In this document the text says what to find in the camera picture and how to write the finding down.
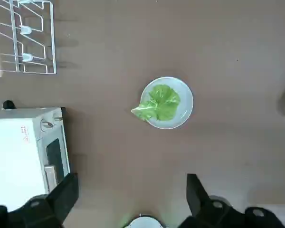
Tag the larger grey plate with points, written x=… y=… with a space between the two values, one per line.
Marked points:
x=185 y=95

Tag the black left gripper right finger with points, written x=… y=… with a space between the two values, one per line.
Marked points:
x=198 y=202

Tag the green lettuce leaf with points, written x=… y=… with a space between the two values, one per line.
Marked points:
x=164 y=102

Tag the white toaster oven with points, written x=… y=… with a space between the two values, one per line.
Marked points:
x=14 y=154

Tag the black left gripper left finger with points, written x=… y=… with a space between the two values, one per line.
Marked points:
x=59 y=202

